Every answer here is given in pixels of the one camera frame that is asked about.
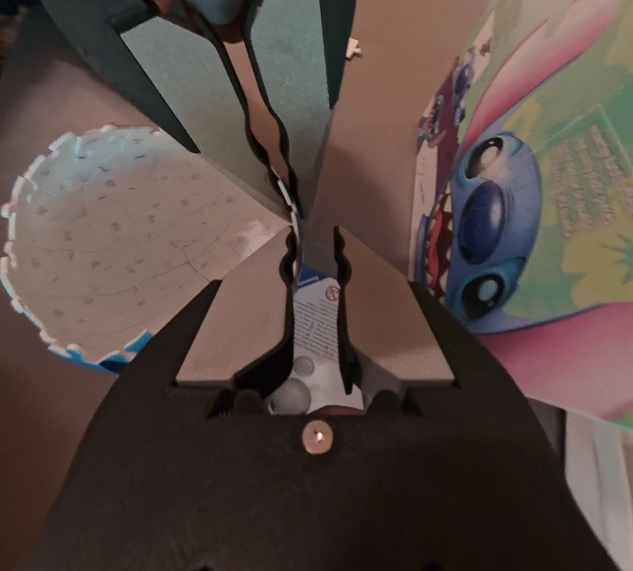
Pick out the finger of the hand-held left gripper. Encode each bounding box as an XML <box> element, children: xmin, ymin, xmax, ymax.
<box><xmin>244</xmin><ymin>0</ymin><xmax>332</xmax><ymax>219</ymax></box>
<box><xmin>120</xmin><ymin>11</ymin><xmax>301</xmax><ymax>224</ymax></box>

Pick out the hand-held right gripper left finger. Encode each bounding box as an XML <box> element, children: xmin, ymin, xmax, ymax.
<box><xmin>175</xmin><ymin>226</ymin><xmax>300</xmax><ymax>398</ymax></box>

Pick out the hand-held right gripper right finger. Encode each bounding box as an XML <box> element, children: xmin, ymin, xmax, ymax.
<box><xmin>334</xmin><ymin>226</ymin><xmax>456</xmax><ymax>397</ymax></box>

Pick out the partly built blue puzzle ball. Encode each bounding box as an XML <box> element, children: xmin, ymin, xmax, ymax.
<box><xmin>0</xmin><ymin>125</ymin><xmax>297</xmax><ymax>375</ymax></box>

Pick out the printed cardboard puzzle box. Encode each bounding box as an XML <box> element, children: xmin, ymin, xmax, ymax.
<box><xmin>410</xmin><ymin>0</ymin><xmax>633</xmax><ymax>429</ymax></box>

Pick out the white instruction leaflet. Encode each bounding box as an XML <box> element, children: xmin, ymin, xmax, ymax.
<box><xmin>264</xmin><ymin>264</ymin><xmax>367</xmax><ymax>416</ymax></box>

